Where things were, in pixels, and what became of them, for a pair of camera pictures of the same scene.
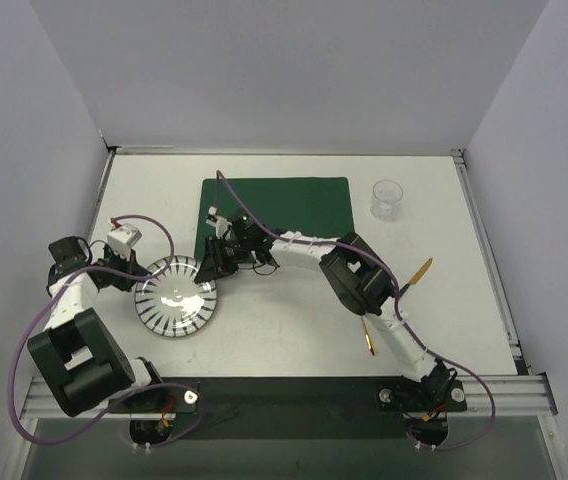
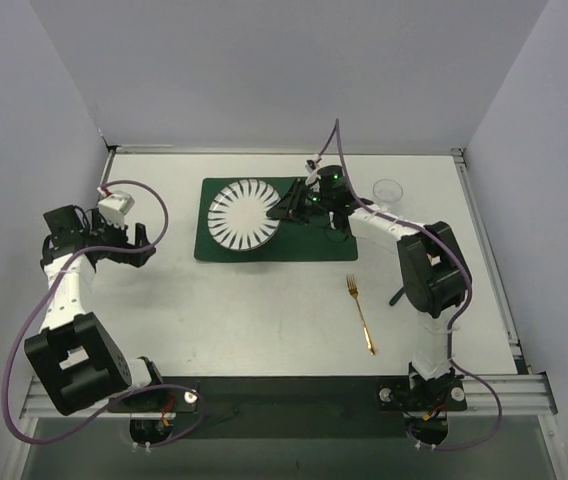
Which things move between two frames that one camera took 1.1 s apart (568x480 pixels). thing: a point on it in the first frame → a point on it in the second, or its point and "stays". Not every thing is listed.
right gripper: (221, 257) → (301, 201)
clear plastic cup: (386, 200) stays
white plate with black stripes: (175, 303) → (237, 214)
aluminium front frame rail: (481, 395) stays
